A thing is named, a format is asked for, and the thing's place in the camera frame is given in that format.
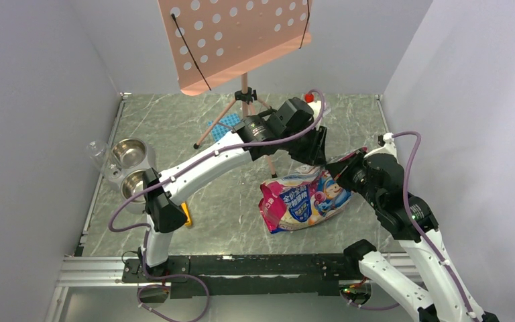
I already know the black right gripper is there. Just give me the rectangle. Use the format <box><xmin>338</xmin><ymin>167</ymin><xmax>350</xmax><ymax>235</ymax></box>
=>
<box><xmin>327</xmin><ymin>148</ymin><xmax>383</xmax><ymax>209</ymax></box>

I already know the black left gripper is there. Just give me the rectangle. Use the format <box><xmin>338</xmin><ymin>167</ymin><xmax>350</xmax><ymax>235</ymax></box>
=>
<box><xmin>281</xmin><ymin>123</ymin><xmax>328</xmax><ymax>168</ymax></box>

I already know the pink pet food bag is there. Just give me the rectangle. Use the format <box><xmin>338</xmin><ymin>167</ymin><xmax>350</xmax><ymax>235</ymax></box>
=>
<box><xmin>258</xmin><ymin>165</ymin><xmax>353</xmax><ymax>234</ymax></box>

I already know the yellow plastic scoop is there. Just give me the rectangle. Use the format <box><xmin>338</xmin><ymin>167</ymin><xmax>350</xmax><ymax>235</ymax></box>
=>
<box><xmin>181</xmin><ymin>203</ymin><xmax>192</xmax><ymax>227</ymax></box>

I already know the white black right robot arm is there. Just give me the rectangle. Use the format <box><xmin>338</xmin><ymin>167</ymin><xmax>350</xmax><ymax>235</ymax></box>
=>
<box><xmin>326</xmin><ymin>148</ymin><xmax>498</xmax><ymax>321</ymax></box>

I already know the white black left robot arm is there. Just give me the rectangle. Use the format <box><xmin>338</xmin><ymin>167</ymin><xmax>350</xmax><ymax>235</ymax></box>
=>
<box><xmin>139</xmin><ymin>97</ymin><xmax>327</xmax><ymax>282</ymax></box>

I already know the pink music stand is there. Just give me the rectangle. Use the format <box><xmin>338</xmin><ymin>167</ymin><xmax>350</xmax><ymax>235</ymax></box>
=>
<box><xmin>157</xmin><ymin>0</ymin><xmax>314</xmax><ymax>178</ymax></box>

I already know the grey double bowl feeder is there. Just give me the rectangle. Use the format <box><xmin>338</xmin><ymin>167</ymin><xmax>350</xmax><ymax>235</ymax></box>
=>
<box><xmin>104</xmin><ymin>138</ymin><xmax>156</xmax><ymax>201</ymax></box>

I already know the clear water bottle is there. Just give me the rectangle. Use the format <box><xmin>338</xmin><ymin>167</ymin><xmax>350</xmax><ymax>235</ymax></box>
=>
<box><xmin>85</xmin><ymin>141</ymin><xmax>122</xmax><ymax>179</ymax></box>

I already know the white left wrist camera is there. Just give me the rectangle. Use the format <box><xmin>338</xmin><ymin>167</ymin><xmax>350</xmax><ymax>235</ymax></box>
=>
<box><xmin>304</xmin><ymin>93</ymin><xmax>331</xmax><ymax>121</ymax></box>

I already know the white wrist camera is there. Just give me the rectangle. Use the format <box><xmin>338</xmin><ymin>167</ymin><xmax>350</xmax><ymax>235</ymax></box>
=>
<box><xmin>378</xmin><ymin>132</ymin><xmax>397</xmax><ymax>156</ymax></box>
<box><xmin>304</xmin><ymin>93</ymin><xmax>331</xmax><ymax>121</ymax></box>

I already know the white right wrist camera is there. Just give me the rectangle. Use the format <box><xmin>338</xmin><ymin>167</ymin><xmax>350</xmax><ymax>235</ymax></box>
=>
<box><xmin>378</xmin><ymin>132</ymin><xmax>397</xmax><ymax>156</ymax></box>

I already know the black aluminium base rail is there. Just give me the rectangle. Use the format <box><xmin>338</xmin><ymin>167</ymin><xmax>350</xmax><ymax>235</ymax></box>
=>
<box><xmin>57</xmin><ymin>253</ymin><xmax>422</xmax><ymax>299</ymax></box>

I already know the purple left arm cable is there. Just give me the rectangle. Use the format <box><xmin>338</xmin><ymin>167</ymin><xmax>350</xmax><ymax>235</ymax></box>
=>
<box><xmin>107</xmin><ymin>89</ymin><xmax>327</xmax><ymax>322</ymax></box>

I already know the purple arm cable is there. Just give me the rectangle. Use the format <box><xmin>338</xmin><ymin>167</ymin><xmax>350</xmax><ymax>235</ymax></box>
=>
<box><xmin>341</xmin><ymin>131</ymin><xmax>485</xmax><ymax>322</ymax></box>
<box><xmin>107</xmin><ymin>89</ymin><xmax>327</xmax><ymax>322</ymax></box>

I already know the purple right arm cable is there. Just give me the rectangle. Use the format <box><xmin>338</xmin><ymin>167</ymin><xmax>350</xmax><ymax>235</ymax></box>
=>
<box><xmin>341</xmin><ymin>131</ymin><xmax>485</xmax><ymax>322</ymax></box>

